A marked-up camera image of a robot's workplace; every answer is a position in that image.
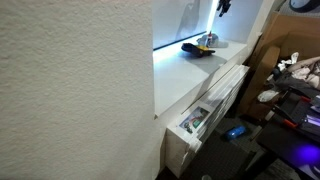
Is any white glue bottle red cap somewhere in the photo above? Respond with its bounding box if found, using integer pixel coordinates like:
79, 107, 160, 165
206, 30, 215, 48

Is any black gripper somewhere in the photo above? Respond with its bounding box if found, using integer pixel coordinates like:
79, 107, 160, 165
217, 0, 233, 18

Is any black work desk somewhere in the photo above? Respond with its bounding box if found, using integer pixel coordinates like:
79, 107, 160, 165
255, 87, 320, 180

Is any tall brown cardboard sheet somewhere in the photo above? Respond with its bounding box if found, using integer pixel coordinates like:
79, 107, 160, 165
237, 11, 320, 118

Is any colourful sticker on radiator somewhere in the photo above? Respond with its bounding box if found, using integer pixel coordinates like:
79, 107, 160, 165
179, 105, 211, 135

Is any gray cap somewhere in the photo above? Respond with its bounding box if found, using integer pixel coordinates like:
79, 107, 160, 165
196, 32, 230, 49

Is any blue tennis ball can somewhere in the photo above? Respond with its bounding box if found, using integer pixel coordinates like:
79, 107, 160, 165
224, 124, 248, 141

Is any open white drawer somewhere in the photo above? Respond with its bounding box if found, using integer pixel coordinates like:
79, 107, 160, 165
164, 64, 251, 178

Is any navy cap with yellow logo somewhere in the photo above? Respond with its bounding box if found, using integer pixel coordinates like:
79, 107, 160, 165
180, 42, 217, 59

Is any pile of clothes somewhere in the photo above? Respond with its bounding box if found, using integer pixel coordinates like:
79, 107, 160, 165
275, 51, 320, 92

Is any white crumpled cloth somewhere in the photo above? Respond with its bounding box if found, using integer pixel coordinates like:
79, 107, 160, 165
256, 89, 280, 103

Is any dark window frame rail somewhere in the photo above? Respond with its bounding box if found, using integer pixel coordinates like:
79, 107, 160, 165
153, 30, 208, 52

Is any red handled tool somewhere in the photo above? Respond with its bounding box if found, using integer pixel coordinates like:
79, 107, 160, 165
299, 95, 313, 104
282, 118, 300, 130

